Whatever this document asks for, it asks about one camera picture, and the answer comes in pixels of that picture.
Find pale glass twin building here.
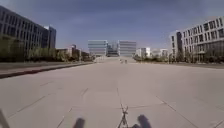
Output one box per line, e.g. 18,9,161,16
87,39,138,58

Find grey paved plaza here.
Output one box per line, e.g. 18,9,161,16
0,58,224,128

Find low brown building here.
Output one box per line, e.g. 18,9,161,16
55,44,90,62

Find distant white buildings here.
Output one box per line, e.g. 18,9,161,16
135,46,170,60

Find robot's own part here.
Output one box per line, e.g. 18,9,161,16
117,105,130,128

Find row of trees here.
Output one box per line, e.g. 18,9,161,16
0,35,95,64

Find white multi-storey building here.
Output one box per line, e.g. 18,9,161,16
168,15,224,64

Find large dark glass building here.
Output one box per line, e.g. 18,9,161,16
0,5,57,63

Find low dark kerb wall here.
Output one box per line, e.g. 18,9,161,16
0,61,95,80

